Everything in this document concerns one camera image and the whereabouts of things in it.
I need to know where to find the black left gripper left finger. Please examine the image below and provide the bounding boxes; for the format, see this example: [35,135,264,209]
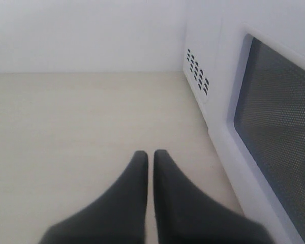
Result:
[40,150,148,243]

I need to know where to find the white microwave door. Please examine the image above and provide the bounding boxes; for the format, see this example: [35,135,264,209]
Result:
[208,1,305,243]

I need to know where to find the white microwave oven body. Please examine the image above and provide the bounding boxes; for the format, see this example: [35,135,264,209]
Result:
[183,1,233,128]

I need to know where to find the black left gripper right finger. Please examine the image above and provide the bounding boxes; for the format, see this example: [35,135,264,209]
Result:
[153,149,272,243]

